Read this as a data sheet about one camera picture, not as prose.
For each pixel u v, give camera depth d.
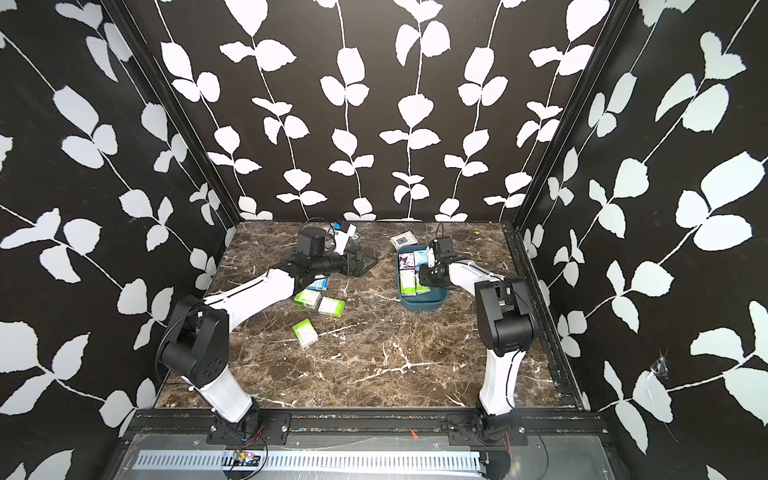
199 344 0.46
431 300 0.98
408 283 1.01
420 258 1.04
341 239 0.77
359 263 0.77
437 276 0.76
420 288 0.98
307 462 0.70
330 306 0.95
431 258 0.86
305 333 0.88
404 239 1.14
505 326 0.52
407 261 1.01
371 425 0.76
